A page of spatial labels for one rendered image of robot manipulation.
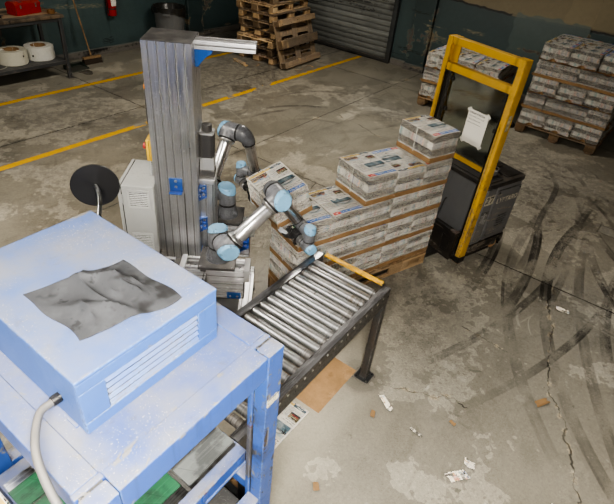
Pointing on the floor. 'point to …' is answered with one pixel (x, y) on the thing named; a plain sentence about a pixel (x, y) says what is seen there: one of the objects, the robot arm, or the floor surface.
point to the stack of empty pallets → (261, 28)
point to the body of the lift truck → (453, 213)
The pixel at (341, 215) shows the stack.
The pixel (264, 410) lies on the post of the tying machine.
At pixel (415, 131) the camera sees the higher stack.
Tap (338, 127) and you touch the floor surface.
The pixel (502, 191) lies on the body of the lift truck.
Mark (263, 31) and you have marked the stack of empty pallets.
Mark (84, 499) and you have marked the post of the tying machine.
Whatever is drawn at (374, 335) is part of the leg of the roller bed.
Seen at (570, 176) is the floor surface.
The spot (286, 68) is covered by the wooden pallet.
